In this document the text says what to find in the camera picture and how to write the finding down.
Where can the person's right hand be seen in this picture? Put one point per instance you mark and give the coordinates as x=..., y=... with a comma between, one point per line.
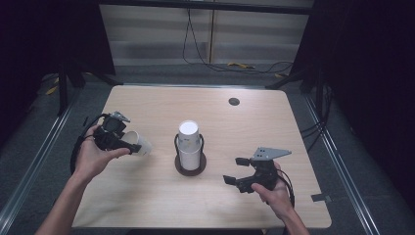
x=277, y=196

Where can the grey tape piece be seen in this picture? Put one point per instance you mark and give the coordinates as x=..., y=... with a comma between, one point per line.
x=320, y=197

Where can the clear plastic cup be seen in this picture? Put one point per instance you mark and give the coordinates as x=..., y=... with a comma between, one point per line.
x=144, y=143

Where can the metal floor rail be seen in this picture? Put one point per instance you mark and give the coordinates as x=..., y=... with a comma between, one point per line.
x=36, y=163
x=342, y=176

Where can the black metal stand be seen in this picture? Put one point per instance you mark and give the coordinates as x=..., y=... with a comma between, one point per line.
x=62, y=94

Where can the person's left hand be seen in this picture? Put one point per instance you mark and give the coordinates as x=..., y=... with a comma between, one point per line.
x=91, y=160

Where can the stack of white cups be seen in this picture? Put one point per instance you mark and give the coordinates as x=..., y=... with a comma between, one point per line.
x=189, y=147

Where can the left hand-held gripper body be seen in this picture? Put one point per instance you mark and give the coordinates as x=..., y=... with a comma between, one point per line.
x=111, y=133

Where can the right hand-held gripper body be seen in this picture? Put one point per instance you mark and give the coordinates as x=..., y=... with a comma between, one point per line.
x=266, y=173

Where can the yellow floor tape strip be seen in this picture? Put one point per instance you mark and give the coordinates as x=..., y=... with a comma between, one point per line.
x=241, y=65
x=51, y=90

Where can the round black table grommet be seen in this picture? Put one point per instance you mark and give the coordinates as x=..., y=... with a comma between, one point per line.
x=234, y=101

